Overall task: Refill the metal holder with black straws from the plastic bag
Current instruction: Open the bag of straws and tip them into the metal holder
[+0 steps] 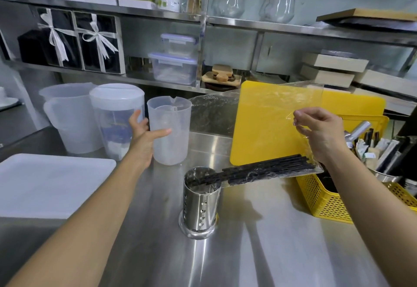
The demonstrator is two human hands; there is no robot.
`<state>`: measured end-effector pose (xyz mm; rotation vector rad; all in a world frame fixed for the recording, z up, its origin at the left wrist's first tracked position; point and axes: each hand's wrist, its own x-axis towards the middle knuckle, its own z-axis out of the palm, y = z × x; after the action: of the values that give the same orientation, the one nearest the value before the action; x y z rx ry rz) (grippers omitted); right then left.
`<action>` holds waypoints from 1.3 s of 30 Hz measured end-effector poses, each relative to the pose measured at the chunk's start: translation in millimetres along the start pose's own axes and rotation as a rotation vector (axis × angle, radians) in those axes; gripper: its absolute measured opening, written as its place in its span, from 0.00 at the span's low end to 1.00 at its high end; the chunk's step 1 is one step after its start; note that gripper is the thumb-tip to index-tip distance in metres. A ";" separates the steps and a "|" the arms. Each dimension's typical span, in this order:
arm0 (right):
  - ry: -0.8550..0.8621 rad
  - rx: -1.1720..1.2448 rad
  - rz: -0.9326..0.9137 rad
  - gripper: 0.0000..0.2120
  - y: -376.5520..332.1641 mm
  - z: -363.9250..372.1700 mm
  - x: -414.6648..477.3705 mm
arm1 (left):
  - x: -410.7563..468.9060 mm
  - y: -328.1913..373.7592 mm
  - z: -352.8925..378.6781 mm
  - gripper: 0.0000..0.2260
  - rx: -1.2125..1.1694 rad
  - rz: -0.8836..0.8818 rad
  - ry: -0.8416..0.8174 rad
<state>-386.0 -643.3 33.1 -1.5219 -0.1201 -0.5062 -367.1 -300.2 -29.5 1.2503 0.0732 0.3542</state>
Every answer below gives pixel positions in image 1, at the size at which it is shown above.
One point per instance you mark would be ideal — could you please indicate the white plate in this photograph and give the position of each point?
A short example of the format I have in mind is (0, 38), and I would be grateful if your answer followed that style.
(7, 101)

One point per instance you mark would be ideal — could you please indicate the person's right forearm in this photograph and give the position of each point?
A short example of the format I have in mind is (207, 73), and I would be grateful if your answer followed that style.
(368, 211)

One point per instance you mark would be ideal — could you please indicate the stainless steel cup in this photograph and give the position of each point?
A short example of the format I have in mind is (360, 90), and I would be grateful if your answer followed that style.
(387, 176)

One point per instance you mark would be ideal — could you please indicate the bunch of wrapped utensils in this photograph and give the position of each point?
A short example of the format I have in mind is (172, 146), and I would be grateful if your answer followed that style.
(379, 151)

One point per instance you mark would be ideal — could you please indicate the large clear food container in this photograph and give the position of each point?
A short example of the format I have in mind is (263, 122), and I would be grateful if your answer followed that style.
(172, 68)

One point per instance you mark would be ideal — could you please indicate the yellow plastic basket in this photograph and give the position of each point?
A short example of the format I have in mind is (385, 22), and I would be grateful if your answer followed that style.
(322, 198)

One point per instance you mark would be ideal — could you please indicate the yellow cutting board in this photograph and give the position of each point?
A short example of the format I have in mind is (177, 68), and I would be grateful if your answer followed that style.
(260, 127)
(355, 104)

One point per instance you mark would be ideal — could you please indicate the lidded clear plastic pitcher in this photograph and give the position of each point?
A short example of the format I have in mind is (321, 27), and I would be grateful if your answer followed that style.
(114, 114)

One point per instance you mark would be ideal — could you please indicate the person's left forearm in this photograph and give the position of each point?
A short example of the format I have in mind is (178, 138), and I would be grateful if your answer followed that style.
(88, 224)

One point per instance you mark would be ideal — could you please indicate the small clear food container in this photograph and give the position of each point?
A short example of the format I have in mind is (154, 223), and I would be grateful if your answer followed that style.
(178, 43)

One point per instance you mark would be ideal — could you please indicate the stack of wooden coasters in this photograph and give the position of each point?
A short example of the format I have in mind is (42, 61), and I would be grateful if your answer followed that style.
(222, 75)

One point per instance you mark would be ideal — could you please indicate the person's right hand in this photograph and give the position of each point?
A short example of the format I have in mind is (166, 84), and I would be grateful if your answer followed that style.
(324, 133)

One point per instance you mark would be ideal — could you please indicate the person's left thumb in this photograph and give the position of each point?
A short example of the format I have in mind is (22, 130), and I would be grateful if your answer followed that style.
(160, 132)

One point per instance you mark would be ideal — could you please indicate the person's left hand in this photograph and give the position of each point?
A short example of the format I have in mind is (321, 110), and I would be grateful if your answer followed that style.
(141, 146)

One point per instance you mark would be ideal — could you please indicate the perforated stainless steel utensil holder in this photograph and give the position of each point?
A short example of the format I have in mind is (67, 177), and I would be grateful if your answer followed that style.
(199, 202)

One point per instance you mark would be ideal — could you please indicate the white plastic tray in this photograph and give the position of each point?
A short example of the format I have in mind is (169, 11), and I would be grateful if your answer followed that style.
(49, 185)

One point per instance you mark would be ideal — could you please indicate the black gift box white ribbon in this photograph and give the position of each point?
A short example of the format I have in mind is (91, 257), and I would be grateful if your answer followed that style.
(62, 45)
(97, 45)

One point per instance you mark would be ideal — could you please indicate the clear plastic bag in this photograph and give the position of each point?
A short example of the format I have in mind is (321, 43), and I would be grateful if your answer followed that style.
(277, 101)

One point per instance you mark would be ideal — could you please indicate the clear plastic measuring jug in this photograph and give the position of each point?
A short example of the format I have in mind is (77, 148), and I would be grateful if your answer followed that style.
(172, 123)

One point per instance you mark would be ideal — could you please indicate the stainless steel shelf unit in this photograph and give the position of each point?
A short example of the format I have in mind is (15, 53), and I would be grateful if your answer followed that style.
(228, 24)

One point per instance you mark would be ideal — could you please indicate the bundle of black straws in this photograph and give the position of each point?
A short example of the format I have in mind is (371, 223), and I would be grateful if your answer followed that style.
(260, 169)

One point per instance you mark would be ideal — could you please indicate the person's right thumb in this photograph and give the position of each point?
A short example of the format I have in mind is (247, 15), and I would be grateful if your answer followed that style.
(308, 131)

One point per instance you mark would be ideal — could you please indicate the wooden serving board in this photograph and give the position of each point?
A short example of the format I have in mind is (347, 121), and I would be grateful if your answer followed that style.
(368, 14)

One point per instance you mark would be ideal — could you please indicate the flat beige box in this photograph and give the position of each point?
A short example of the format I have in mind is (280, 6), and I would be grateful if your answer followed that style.
(387, 83)
(334, 62)
(325, 76)

